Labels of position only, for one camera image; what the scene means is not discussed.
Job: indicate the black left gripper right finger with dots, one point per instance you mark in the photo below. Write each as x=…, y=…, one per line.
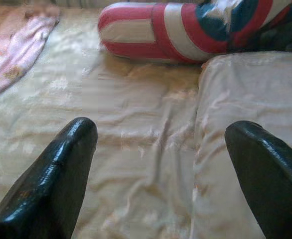
x=273, y=186

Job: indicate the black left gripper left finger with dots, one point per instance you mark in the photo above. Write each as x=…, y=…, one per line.
x=48, y=186

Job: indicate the grey floral pillow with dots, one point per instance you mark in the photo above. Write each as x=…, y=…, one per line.
x=248, y=94

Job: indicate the grey floral bed sheet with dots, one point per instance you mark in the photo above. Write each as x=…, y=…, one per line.
x=136, y=112

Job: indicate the pink bear print blanket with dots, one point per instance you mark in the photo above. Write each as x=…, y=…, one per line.
x=11, y=57

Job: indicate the red white blue bolster pillow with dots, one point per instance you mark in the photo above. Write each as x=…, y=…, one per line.
x=161, y=37

